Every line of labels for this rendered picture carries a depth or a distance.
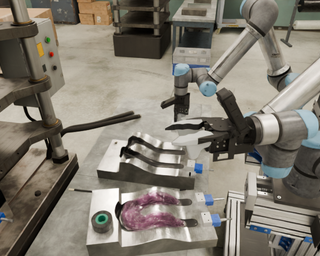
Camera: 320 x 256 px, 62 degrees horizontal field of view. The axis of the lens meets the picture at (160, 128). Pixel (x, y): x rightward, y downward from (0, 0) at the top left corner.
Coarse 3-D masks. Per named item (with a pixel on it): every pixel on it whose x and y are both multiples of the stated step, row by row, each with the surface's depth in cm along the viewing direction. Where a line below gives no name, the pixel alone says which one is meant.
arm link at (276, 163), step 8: (272, 144) 67; (264, 152) 72; (272, 152) 68; (280, 152) 66; (288, 152) 66; (296, 152) 67; (264, 160) 72; (272, 160) 69; (280, 160) 68; (288, 160) 67; (264, 168) 73; (272, 168) 70; (280, 168) 69; (288, 168) 69; (272, 176) 71; (280, 176) 71
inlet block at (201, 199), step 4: (196, 196) 118; (200, 196) 118; (204, 196) 120; (208, 196) 120; (196, 200) 118; (200, 200) 116; (204, 200) 116; (208, 200) 118; (212, 200) 118; (216, 200) 120; (200, 204) 117; (204, 204) 117; (208, 204) 118; (212, 204) 118
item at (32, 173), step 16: (32, 160) 152; (48, 160) 152; (16, 176) 142; (32, 176) 145; (48, 176) 142; (64, 176) 146; (16, 192) 133; (32, 192) 133; (48, 192) 133; (16, 208) 124; (32, 208) 124; (16, 224) 117; (32, 224) 121; (0, 240) 111; (16, 240) 111
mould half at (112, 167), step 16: (112, 144) 152; (160, 144) 148; (112, 160) 141; (128, 160) 130; (160, 160) 138; (176, 160) 137; (192, 160) 137; (112, 176) 136; (128, 176) 134; (144, 176) 132; (160, 176) 130; (176, 176) 128; (192, 176) 127
